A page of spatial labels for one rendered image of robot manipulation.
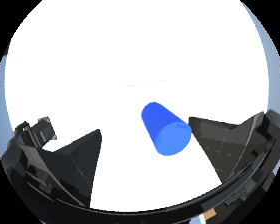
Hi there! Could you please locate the blue marker cap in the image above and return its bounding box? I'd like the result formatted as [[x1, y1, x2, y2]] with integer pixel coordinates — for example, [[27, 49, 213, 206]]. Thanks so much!
[[141, 103, 192, 156]]

